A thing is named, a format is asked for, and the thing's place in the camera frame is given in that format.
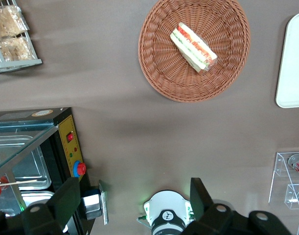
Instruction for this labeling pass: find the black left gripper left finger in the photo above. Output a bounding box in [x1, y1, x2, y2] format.
[0, 176, 81, 235]

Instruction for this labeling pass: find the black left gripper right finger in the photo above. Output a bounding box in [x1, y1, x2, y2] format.
[184, 177, 294, 235]

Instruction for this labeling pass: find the plastic-wrapped sandwich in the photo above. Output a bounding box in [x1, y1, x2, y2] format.
[169, 22, 218, 75]

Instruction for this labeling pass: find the large brown wicker basket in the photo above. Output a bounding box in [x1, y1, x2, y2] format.
[138, 0, 252, 103]

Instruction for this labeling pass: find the beige plastic tray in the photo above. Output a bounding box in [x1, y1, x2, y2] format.
[275, 12, 299, 109]

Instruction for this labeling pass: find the stainless steel pan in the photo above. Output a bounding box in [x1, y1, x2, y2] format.
[0, 134, 52, 192]
[19, 190, 56, 209]

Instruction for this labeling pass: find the silver metal warmer drawer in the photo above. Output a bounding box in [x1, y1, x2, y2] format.
[81, 180, 110, 226]

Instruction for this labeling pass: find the black food warmer display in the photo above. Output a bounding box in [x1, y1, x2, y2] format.
[0, 107, 91, 235]

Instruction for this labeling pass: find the wooden skewer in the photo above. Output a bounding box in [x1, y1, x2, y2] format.
[0, 179, 39, 188]

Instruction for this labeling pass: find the clear acrylic bottle rack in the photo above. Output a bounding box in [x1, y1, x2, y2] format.
[268, 151, 299, 235]

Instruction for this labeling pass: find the clear bag of puffed snacks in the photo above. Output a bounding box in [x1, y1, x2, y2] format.
[0, 36, 36, 62]
[0, 5, 30, 41]

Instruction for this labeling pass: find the grey wire rack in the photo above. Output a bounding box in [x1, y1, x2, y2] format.
[0, 0, 43, 75]

